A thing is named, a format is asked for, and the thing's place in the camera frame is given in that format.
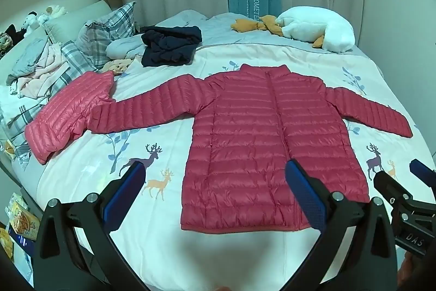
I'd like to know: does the red down jacket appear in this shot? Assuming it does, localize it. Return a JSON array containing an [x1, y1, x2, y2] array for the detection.
[[89, 63, 414, 232]]

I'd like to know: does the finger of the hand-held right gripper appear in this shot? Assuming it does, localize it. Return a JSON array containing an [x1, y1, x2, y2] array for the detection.
[[373, 170, 415, 207], [410, 159, 436, 191]]

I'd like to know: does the white printed garment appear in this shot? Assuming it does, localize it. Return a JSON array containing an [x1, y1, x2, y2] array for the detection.
[[0, 83, 45, 135]]

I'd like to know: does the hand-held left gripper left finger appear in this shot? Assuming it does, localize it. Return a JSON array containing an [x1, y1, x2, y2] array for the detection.
[[32, 160, 150, 291]]

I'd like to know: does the small bread packet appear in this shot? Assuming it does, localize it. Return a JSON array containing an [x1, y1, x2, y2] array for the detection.
[[3, 140, 16, 160]]

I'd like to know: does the white dog plush toy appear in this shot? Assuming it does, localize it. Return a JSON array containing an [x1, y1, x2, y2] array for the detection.
[[23, 11, 41, 37]]

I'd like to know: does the pink fleece garment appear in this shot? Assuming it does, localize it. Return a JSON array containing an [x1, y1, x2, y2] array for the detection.
[[16, 44, 69, 99]]

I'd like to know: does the light grey garment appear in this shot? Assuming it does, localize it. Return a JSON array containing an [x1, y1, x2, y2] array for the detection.
[[105, 35, 150, 60]]

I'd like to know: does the folded pink down jacket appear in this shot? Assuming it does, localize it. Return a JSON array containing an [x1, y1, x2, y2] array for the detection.
[[25, 70, 116, 165]]

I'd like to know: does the large plaid pillow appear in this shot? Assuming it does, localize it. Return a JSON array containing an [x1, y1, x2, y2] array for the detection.
[[75, 1, 137, 68]]

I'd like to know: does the beige plush toy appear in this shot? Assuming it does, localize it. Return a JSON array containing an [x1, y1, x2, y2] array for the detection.
[[37, 5, 69, 24]]

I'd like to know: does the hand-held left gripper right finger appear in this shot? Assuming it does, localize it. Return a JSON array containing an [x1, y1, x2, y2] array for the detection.
[[284, 159, 399, 291]]

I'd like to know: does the small plaid pillow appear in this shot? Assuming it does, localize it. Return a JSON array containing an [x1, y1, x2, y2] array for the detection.
[[51, 40, 99, 97]]

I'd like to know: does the grey bed sheet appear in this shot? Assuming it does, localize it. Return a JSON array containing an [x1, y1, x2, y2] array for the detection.
[[134, 10, 370, 55]]

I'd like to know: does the white goose plush toy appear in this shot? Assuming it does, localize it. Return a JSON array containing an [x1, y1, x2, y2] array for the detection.
[[231, 6, 356, 54]]

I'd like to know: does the pink deer-print duvet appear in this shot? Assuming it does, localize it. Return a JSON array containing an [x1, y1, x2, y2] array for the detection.
[[36, 39, 435, 291]]

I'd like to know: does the beige headboard cushion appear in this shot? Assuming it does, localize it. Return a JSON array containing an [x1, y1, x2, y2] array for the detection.
[[44, 0, 112, 39], [0, 26, 52, 87]]

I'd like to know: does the yellow snack packet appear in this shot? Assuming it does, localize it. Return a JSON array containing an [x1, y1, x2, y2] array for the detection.
[[7, 194, 39, 240]]

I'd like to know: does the navy garment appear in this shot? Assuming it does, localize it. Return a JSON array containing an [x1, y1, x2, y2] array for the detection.
[[140, 26, 203, 68]]

